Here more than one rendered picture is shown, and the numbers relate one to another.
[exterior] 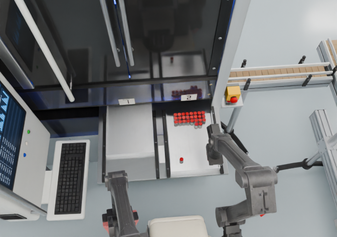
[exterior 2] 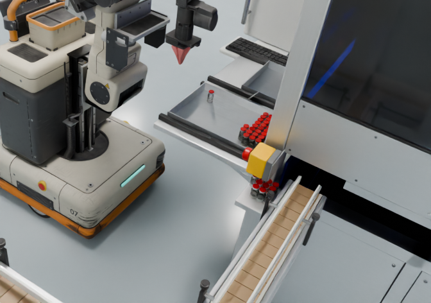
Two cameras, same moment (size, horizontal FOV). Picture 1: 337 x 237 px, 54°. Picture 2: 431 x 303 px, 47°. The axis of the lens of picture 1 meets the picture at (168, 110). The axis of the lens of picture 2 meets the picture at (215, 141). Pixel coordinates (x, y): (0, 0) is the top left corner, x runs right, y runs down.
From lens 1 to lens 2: 2.06 m
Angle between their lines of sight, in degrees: 68
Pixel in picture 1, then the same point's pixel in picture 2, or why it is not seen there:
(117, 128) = not seen: hidden behind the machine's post
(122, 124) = not seen: hidden behind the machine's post
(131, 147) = (264, 83)
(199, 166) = (188, 108)
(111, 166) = (253, 65)
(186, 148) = (222, 113)
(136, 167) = (236, 76)
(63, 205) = (242, 41)
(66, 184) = (261, 50)
